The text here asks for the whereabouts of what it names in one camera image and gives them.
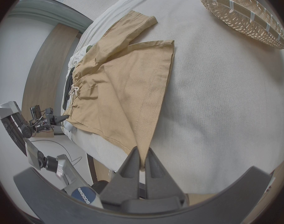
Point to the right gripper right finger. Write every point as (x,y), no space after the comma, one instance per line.
(158,181)

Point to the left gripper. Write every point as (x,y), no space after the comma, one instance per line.
(54,120)

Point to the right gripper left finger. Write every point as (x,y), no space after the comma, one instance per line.
(126,181)

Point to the tan shorts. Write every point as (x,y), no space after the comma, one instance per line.
(123,90)

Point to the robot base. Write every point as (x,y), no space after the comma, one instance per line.
(62,171)

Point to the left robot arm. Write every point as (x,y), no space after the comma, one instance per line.
(9,110)

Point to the pale grey garment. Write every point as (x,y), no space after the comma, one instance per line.
(69,127)

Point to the black garment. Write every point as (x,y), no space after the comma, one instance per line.
(67,90)

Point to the white garment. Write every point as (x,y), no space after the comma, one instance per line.
(76,58)

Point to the dark green garment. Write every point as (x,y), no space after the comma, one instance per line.
(89,48)

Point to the round woven basket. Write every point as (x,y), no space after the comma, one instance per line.
(239,15)

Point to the blue-green curtain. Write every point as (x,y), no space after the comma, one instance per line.
(51,14)

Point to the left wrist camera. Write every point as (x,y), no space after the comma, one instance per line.
(49,112)

